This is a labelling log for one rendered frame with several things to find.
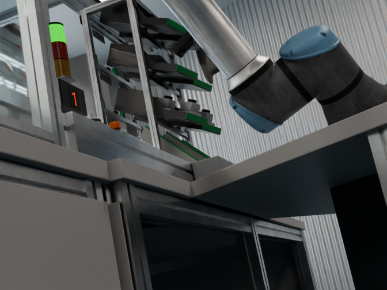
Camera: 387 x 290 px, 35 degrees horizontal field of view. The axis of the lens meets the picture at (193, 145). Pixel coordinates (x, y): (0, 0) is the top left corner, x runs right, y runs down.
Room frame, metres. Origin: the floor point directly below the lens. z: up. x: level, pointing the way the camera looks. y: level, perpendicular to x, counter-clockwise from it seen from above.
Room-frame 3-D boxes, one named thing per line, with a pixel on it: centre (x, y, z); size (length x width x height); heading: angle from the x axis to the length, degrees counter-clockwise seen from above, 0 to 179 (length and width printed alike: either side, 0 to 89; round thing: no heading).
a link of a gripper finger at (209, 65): (1.60, -0.09, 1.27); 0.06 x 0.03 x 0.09; 73
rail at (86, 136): (1.32, 0.07, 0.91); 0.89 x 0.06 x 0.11; 163
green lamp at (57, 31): (1.48, 0.30, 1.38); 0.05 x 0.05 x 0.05
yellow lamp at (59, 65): (1.48, 0.30, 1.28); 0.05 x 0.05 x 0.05
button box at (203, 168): (1.48, -0.05, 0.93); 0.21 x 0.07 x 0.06; 163
